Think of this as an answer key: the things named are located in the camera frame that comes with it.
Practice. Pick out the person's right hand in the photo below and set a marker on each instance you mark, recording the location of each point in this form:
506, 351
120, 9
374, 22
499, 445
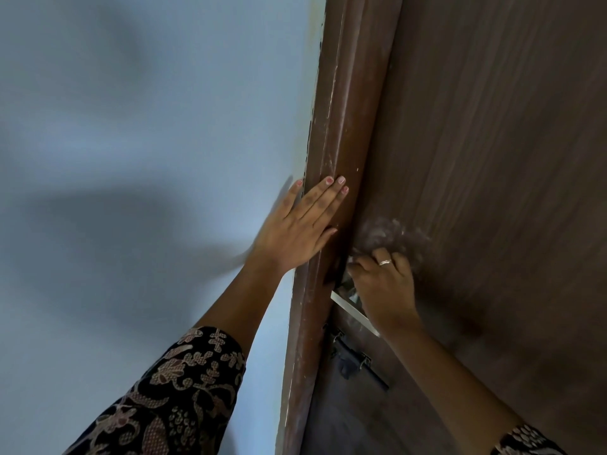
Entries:
386, 293

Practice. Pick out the person's left hand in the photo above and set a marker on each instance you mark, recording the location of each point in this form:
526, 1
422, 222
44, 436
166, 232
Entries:
289, 236

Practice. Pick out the person's right fingers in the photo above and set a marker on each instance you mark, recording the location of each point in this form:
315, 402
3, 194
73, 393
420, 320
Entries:
379, 266

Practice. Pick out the person's left middle finger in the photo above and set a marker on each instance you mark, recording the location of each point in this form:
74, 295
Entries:
327, 198

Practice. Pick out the person's left thumb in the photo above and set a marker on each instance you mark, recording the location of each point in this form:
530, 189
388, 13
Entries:
326, 237

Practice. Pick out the person's left little finger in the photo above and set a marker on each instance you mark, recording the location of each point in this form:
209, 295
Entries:
290, 196

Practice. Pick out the grey cleaning cloth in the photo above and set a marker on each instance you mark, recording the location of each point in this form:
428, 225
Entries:
393, 236

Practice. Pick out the person's left forearm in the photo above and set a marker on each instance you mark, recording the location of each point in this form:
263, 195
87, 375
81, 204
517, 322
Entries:
242, 307

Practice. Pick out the person's right forearm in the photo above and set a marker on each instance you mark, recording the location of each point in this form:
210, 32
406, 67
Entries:
441, 383

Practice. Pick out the dark metal door latch bolt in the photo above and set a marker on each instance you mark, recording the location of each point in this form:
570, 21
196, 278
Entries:
355, 362

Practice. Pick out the brown wooden door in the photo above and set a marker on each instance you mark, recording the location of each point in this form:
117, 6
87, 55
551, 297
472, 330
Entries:
498, 184

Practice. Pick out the black floral left sleeve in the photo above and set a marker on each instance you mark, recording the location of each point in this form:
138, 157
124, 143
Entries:
180, 398

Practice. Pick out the black floral sleeve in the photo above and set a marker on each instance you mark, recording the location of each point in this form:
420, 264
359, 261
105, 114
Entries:
180, 398
526, 443

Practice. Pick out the black floral right sleeve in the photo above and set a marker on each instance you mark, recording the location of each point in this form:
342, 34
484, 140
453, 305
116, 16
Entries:
526, 443

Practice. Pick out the brown wooden door frame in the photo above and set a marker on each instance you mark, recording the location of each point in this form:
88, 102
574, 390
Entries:
341, 113

